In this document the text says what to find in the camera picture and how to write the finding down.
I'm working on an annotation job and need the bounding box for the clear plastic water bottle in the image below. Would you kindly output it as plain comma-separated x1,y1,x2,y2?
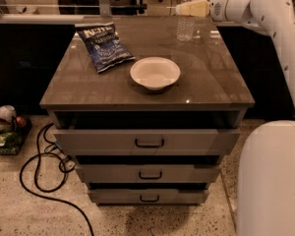
177,0,195,41

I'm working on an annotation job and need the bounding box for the grey drawer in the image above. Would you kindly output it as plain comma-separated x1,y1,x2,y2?
54,129,240,155
88,189,208,205
76,164,220,183

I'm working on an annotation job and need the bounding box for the dark office chair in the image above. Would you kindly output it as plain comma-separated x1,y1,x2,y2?
57,0,122,17

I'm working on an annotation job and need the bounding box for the grey drawer cabinet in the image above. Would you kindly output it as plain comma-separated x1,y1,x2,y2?
40,17,254,205

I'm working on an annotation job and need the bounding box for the middle grey drawer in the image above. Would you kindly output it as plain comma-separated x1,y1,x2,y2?
76,164,220,183

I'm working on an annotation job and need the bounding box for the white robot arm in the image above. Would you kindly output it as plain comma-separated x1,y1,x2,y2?
176,0,295,236

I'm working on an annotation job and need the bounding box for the bottom grey drawer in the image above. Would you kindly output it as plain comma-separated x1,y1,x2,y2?
88,189,208,205

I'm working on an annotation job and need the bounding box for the glass partition railing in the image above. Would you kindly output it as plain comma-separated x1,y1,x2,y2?
0,0,179,25

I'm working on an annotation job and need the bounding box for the white paper bowl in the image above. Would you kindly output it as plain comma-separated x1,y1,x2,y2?
130,57,181,90

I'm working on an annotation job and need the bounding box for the blue chip bag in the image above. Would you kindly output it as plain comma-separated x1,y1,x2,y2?
76,23,135,73

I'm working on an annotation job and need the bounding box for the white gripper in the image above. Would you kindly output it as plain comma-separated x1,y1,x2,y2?
175,0,241,22

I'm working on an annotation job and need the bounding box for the pile of items on floor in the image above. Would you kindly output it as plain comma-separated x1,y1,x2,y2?
0,105,31,155

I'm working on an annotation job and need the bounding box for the top grey drawer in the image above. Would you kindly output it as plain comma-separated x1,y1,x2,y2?
54,129,240,155

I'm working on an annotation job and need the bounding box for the black floor cable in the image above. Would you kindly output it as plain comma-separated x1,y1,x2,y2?
19,122,95,236

